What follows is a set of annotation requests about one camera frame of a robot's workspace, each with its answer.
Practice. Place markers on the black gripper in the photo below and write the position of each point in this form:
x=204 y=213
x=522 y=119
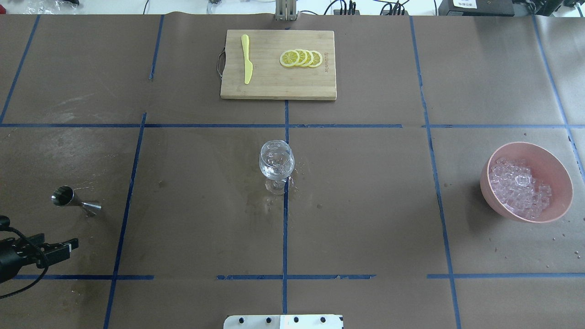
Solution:
x=10 y=260

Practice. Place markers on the steel double jigger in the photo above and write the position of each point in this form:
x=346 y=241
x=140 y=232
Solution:
x=65 y=196

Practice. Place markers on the clear wine glass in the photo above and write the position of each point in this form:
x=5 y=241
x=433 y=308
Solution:
x=277 y=162

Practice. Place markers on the pink bowl of ice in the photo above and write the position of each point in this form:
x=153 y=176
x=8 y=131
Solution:
x=526 y=183

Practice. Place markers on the yellow plastic knife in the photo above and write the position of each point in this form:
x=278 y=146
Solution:
x=248 y=65

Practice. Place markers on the bamboo cutting board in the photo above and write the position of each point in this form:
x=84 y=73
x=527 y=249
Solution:
x=272 y=81

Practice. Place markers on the yellow lemon slice stack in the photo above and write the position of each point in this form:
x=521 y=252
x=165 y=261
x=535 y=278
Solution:
x=301 y=58

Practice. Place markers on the black box with label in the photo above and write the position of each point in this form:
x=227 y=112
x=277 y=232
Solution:
x=503 y=8

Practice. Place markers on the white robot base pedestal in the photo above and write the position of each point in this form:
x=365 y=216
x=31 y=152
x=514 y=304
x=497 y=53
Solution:
x=285 y=321

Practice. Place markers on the aluminium frame post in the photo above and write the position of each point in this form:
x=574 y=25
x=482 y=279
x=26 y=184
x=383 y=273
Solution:
x=286 y=10

